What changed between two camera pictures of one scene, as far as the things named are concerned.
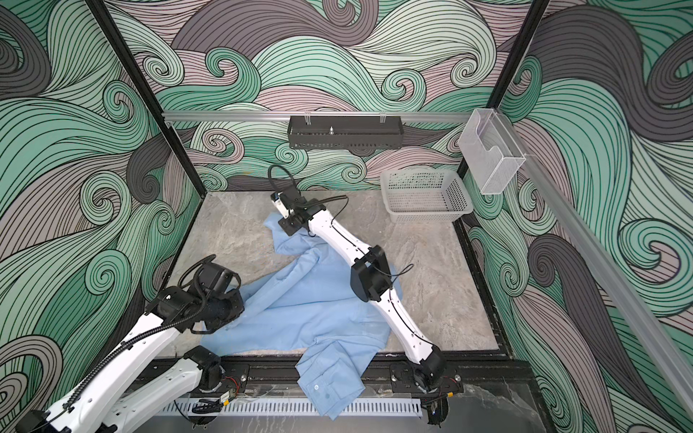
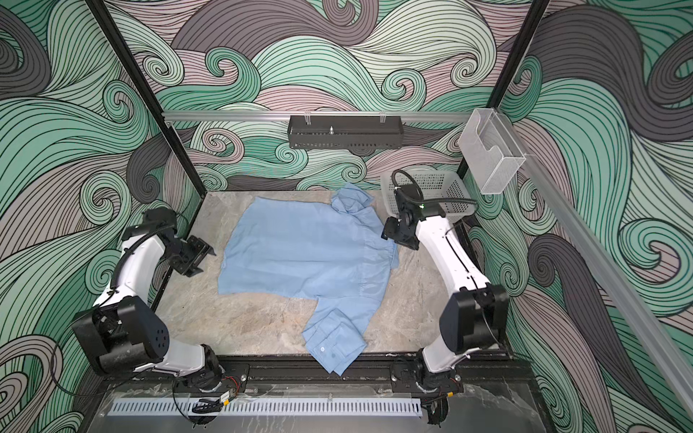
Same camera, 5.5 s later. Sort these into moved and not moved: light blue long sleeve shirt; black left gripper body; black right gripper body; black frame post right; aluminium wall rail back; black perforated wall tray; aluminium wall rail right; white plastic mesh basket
Moved: light blue long sleeve shirt; black left gripper body; black right gripper body
Not moved: aluminium wall rail right; black frame post right; white plastic mesh basket; aluminium wall rail back; black perforated wall tray
